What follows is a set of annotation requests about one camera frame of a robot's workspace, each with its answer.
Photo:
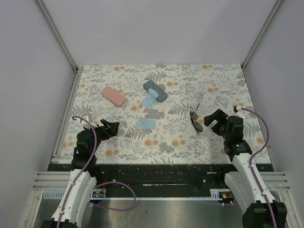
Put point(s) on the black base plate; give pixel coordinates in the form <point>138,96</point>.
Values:
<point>167,181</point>

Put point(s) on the right aluminium frame post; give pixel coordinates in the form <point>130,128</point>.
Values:
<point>277,5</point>

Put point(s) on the white slotted cable duct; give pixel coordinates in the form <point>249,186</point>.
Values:
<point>133,195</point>

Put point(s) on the light blue cleaning cloth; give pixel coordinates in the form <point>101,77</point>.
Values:
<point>150,100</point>

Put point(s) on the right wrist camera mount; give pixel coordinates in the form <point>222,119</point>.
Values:
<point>239,112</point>

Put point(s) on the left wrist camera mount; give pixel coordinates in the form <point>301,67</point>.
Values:
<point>87,121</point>

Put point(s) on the aluminium frame post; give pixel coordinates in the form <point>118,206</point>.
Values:
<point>42,6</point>
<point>277,5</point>

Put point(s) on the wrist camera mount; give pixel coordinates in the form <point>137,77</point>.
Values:
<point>239,112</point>
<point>87,121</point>

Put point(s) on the white frame sunglasses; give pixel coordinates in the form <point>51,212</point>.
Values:
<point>189,101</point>

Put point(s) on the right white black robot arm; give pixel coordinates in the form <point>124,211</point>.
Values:
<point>259,207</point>

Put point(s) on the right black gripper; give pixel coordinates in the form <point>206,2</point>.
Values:
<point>218,115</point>

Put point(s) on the black aviator sunglasses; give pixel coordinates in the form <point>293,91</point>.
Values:
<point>197,126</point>

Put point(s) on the floral patterned table mat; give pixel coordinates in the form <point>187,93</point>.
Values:
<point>174,140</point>

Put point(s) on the left aluminium frame post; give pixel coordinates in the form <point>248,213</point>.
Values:
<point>42,6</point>

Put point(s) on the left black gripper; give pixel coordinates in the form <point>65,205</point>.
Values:
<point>111,132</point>

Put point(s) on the grey-blue glasses case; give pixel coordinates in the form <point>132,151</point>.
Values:
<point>162,94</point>

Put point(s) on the left aluminium side rail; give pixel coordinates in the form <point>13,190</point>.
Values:
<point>64,118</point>

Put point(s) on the pink glasses case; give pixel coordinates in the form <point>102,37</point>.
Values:
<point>113,96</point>

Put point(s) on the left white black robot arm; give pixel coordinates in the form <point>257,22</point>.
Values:
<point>82,179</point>

